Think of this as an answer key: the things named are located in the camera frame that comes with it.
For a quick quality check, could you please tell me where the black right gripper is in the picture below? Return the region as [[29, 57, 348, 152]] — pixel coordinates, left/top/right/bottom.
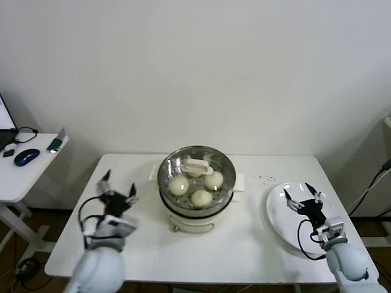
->
[[283, 182, 326, 226]]

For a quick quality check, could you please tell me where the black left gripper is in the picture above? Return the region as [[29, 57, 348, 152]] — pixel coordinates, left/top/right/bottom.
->
[[97, 170, 141, 216]]

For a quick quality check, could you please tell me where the round glass pot lid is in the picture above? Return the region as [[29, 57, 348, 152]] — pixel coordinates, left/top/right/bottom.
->
[[157, 145, 238, 211]]

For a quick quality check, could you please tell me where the steel steamer pot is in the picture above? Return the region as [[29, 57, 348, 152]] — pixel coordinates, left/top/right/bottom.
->
[[148, 163, 247, 236]]

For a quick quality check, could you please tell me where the perforated steel steamer basket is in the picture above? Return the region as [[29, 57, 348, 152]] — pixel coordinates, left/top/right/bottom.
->
[[157, 145, 237, 218]]

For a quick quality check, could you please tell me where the large white plate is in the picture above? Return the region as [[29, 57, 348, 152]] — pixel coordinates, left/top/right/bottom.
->
[[265, 182, 348, 254]]

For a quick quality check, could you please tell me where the green and white small tool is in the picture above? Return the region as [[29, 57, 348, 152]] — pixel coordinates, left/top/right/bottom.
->
[[46, 127, 68, 154]]

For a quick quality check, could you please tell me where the white stand base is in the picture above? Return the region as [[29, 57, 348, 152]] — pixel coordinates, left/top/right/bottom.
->
[[351, 213, 391, 248]]

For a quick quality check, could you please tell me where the white side table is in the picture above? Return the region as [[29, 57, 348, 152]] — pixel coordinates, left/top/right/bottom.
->
[[0, 132, 70, 260]]

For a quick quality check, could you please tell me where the blue computer mouse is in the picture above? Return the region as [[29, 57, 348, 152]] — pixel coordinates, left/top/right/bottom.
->
[[13, 148, 40, 167]]

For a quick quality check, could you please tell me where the black laptop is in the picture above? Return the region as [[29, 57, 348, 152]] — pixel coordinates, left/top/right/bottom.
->
[[0, 94, 18, 152]]

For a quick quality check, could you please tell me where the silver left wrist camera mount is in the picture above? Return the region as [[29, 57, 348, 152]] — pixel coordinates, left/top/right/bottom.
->
[[100, 215, 138, 236]]

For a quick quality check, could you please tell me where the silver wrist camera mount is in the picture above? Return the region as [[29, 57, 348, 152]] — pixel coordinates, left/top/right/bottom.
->
[[316, 216, 348, 242], [100, 215, 138, 236]]

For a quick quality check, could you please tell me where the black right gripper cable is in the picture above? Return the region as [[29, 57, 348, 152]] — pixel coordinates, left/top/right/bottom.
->
[[298, 219, 326, 261]]

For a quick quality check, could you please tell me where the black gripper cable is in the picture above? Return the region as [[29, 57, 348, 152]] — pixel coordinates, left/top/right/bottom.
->
[[298, 219, 326, 261], [78, 195, 106, 245]]

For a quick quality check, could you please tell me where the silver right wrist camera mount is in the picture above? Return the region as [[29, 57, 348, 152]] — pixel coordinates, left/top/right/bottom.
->
[[316, 216, 348, 242]]

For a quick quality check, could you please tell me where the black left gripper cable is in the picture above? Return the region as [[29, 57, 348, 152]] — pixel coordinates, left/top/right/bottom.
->
[[78, 195, 106, 245]]

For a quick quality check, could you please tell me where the black power cable with plug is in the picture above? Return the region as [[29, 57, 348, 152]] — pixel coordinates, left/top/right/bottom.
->
[[348, 158, 391, 216]]

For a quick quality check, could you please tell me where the black looped laptop cable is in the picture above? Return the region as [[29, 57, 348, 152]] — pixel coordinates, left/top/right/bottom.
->
[[13, 126, 39, 144]]

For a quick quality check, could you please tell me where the black floor cable bundle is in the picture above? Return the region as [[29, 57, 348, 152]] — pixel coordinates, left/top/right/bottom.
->
[[0, 234, 43, 292]]

